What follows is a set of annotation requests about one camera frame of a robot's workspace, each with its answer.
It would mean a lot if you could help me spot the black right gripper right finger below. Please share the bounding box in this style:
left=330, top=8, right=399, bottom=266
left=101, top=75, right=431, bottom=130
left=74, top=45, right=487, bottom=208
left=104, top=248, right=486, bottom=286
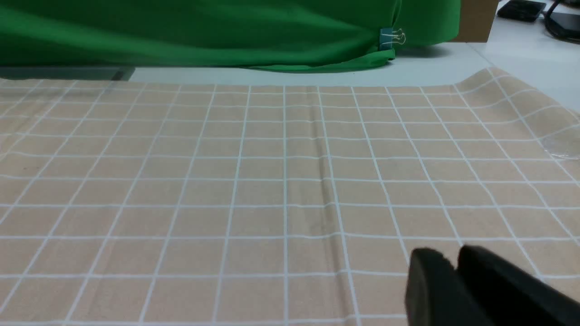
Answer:
left=458, top=245, right=580, bottom=326

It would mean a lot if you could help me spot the green backdrop cloth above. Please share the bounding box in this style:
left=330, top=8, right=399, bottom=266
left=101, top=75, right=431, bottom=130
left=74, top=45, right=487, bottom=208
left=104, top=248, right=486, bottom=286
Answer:
left=0, top=0, right=461, bottom=73

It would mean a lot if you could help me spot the grey metal rail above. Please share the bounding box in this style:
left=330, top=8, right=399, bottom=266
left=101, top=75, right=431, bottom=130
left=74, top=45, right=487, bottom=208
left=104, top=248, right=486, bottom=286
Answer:
left=0, top=66, right=136, bottom=81

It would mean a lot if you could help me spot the clear tape strip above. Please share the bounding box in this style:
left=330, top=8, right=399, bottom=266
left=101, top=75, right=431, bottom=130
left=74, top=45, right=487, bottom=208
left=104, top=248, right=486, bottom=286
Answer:
left=540, top=135, right=580, bottom=160

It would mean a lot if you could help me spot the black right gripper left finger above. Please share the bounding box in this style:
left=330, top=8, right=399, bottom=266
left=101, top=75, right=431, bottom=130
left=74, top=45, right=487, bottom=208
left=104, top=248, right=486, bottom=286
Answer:
left=405, top=248, right=493, bottom=326

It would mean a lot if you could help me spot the beige grid tablecloth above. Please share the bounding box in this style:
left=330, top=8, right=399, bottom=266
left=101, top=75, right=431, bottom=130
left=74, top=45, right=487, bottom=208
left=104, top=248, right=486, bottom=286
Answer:
left=0, top=68, right=579, bottom=326

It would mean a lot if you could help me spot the black device on table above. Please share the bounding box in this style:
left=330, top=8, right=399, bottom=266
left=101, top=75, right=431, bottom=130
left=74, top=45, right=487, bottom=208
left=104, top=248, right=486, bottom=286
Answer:
left=497, top=0, right=546, bottom=23

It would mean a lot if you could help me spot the teal binder clip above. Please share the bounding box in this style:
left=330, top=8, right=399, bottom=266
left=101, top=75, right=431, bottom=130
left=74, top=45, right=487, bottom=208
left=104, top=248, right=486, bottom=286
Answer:
left=378, top=28, right=406, bottom=51

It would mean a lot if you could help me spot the brown cardboard box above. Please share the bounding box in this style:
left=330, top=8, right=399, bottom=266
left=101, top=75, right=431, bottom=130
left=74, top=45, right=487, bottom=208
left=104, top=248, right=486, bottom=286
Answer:
left=451, top=0, right=499, bottom=43

